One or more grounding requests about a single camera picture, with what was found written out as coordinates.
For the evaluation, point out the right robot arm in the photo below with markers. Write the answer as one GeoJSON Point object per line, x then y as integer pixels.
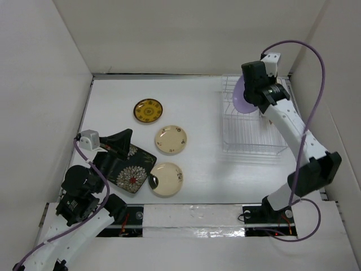
{"type": "Point", "coordinates": [316, 167]}

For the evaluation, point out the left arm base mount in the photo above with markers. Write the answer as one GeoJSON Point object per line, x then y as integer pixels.
{"type": "Point", "coordinates": [130, 226]}

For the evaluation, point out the white wire dish rack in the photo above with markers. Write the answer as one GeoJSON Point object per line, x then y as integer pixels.
{"type": "Point", "coordinates": [246, 133]}

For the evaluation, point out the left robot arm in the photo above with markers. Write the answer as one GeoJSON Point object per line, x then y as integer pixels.
{"type": "Point", "coordinates": [86, 208]}

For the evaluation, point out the black floral square plate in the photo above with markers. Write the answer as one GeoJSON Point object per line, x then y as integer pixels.
{"type": "Point", "coordinates": [130, 174]}

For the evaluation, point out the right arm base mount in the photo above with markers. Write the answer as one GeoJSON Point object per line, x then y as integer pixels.
{"type": "Point", "coordinates": [258, 223]}

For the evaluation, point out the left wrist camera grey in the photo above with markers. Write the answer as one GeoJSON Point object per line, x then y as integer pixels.
{"type": "Point", "coordinates": [88, 140]}

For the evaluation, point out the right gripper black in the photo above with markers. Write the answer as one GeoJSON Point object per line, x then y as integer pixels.
{"type": "Point", "coordinates": [272, 79]}

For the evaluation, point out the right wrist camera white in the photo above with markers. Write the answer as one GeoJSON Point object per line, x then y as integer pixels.
{"type": "Point", "coordinates": [271, 63]}

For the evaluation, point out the purple round plate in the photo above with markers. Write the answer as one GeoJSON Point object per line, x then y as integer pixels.
{"type": "Point", "coordinates": [239, 102]}

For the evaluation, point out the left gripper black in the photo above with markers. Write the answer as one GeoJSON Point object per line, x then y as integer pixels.
{"type": "Point", "coordinates": [118, 144]}

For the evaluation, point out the cream plate black spot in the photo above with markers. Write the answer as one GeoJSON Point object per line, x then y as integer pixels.
{"type": "Point", "coordinates": [166, 179]}

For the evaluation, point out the brown yellow round plate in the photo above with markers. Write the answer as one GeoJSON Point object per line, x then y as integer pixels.
{"type": "Point", "coordinates": [148, 110]}

